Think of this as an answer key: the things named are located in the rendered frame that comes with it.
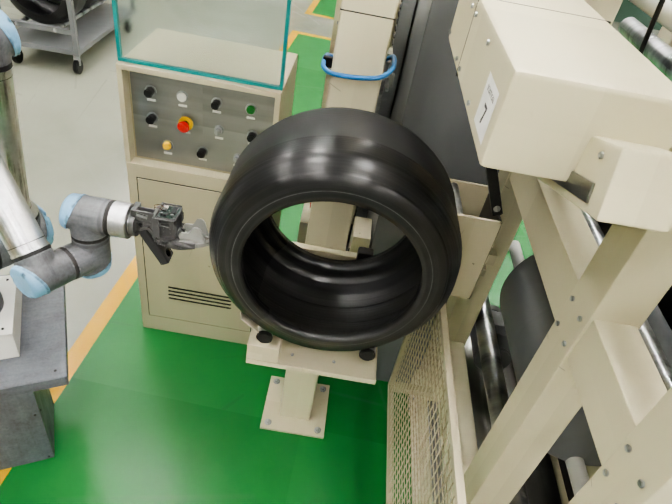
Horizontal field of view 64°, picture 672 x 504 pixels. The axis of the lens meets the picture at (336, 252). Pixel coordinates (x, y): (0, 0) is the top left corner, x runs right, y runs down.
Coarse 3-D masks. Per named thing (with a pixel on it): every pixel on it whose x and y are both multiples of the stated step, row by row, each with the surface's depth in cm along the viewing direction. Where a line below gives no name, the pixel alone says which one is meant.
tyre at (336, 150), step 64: (320, 128) 116; (384, 128) 119; (256, 192) 112; (320, 192) 109; (384, 192) 108; (448, 192) 122; (256, 256) 152; (320, 256) 160; (384, 256) 155; (448, 256) 118; (256, 320) 134; (320, 320) 150; (384, 320) 146
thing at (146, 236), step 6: (144, 234) 134; (150, 234) 134; (144, 240) 135; (150, 240) 135; (150, 246) 136; (156, 246) 136; (162, 246) 138; (156, 252) 137; (162, 252) 138; (168, 252) 139; (162, 258) 138; (168, 258) 140; (162, 264) 140
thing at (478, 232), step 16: (464, 192) 167; (480, 192) 166; (464, 208) 170; (480, 208) 170; (464, 224) 152; (480, 224) 151; (496, 224) 151; (464, 240) 155; (480, 240) 154; (464, 256) 158; (480, 256) 158; (464, 272) 162; (480, 272) 162; (464, 288) 166
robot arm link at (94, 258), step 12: (72, 240) 135; (96, 240) 134; (108, 240) 138; (72, 252) 133; (84, 252) 135; (96, 252) 136; (108, 252) 140; (84, 264) 134; (96, 264) 138; (108, 264) 141; (84, 276) 139; (96, 276) 140
